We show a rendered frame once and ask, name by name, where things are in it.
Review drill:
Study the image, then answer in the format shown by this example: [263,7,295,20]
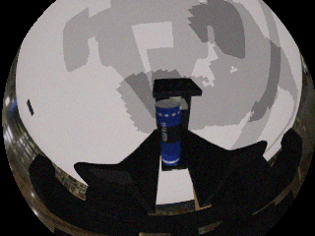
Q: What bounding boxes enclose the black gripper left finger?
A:
[74,129,161,213]

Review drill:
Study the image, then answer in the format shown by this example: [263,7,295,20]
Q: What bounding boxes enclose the black battery holder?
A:
[153,78,202,170]

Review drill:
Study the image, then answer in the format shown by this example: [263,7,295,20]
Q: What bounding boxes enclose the blue and black cylinder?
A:
[155,99,181,165]

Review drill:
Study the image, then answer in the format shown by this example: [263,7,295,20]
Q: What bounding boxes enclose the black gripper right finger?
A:
[181,127,268,208]

